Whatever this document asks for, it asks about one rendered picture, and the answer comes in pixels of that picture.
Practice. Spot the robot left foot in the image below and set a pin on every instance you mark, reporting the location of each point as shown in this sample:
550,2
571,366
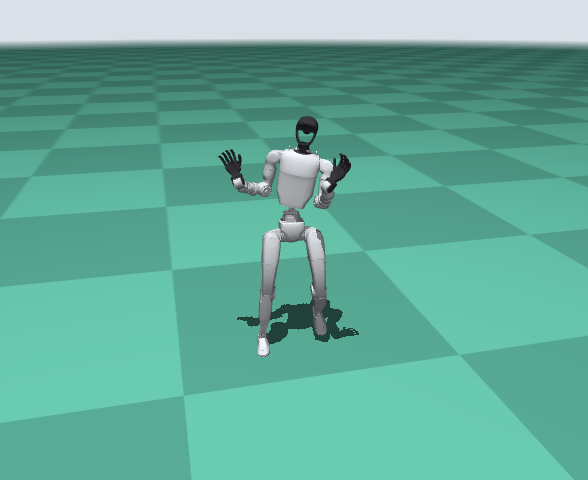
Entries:
319,323

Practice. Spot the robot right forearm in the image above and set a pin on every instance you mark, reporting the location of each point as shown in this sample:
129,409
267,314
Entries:
250,188

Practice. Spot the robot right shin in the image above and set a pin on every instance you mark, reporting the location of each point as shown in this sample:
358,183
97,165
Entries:
265,308

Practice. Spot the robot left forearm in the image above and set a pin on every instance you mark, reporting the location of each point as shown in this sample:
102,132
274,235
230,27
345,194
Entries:
325,198

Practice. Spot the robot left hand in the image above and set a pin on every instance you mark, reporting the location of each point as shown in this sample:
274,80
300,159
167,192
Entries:
338,172

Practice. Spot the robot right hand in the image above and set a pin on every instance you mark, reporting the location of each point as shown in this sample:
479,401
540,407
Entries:
233,167

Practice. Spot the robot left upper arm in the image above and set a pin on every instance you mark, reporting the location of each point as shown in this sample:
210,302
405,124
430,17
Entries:
326,167

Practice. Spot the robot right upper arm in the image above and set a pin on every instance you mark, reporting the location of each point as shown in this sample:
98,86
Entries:
269,171

